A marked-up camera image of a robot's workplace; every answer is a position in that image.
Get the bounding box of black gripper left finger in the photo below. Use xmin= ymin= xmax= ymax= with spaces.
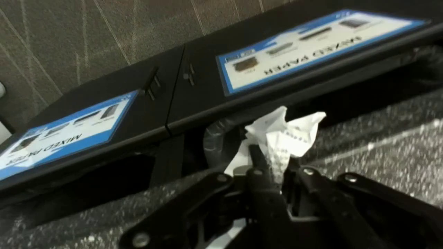
xmin=118 ymin=142 xmax=296 ymax=249

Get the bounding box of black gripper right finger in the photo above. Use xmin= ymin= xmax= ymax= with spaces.
xmin=282 ymin=164 xmax=443 ymax=249

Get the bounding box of white paper piece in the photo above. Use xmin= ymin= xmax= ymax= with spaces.
xmin=222 ymin=105 xmax=328 ymax=185

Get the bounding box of black bin door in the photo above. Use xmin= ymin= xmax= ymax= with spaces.
xmin=164 ymin=0 xmax=443 ymax=135
xmin=0 ymin=44 xmax=186 ymax=197

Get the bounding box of blue mixed paper sign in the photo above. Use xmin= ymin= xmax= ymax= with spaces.
xmin=0 ymin=88 xmax=141 ymax=182
xmin=214 ymin=8 xmax=431 ymax=96

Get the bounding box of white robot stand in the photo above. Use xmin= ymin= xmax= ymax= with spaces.
xmin=0 ymin=81 xmax=13 ymax=145

